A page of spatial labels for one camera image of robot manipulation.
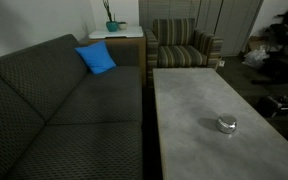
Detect round silver container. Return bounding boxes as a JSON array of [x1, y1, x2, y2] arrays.
[[216, 118, 238, 135]]

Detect striped armchair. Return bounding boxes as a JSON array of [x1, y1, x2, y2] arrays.
[[143, 17, 224, 88]]

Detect wooden side table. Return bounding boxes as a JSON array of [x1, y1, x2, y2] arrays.
[[87, 35, 148, 88]]

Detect blue square pillow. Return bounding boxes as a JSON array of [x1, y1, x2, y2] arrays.
[[73, 40, 117, 75]]

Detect dark grey patterned sofa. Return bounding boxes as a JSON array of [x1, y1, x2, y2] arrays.
[[0, 33, 144, 180]]

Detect small white pot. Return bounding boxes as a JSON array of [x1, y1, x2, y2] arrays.
[[117, 21, 128, 31]]

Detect teal pot with green plant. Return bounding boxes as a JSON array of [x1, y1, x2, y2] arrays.
[[105, 12, 119, 33]]

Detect grey window blinds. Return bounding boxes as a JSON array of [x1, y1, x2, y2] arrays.
[[138, 0, 202, 31]]

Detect tall thin dark plant stem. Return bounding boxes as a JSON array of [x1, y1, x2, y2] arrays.
[[102, 0, 113, 23]]

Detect grey folding closet door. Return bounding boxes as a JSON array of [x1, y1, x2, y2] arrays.
[[197, 0, 264, 57]]

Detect white plastic bag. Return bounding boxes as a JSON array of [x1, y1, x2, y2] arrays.
[[242, 49, 271, 69]]

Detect brown cardboard box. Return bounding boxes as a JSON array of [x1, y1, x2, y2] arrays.
[[247, 35, 268, 53]]

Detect black case with silver trim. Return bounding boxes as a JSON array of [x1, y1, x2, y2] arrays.
[[257, 94, 288, 118]]

